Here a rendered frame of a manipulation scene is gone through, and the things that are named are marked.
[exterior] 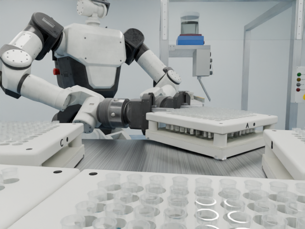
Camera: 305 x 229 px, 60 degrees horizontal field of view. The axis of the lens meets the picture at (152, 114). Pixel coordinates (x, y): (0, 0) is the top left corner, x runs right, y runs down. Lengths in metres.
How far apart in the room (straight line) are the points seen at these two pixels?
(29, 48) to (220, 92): 5.00
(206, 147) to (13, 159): 0.37
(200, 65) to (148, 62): 0.87
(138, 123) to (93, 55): 0.45
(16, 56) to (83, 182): 0.69
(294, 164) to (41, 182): 0.25
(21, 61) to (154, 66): 0.62
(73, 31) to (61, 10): 4.57
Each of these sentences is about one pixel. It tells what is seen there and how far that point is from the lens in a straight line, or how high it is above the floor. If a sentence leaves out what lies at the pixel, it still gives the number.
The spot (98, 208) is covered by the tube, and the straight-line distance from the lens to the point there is 0.18.
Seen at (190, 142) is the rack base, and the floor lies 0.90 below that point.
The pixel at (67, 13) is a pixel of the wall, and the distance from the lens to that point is 5.64.
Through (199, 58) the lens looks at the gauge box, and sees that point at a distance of 2.08.
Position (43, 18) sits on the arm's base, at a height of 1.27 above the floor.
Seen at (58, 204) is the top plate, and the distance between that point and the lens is 0.20.
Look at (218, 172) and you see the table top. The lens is 0.48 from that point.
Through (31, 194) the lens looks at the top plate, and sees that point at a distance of 0.22.
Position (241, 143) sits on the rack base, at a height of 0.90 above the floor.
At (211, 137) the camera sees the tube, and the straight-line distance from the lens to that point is 0.62.
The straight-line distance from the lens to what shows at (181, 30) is 2.03.
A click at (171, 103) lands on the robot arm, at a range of 0.87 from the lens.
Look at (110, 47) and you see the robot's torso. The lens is 1.15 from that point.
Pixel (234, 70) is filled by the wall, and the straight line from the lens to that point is 5.82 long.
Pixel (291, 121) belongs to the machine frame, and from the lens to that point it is 2.25.
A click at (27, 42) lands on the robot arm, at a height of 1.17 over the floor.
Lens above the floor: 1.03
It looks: 6 degrees down
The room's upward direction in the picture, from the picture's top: straight up
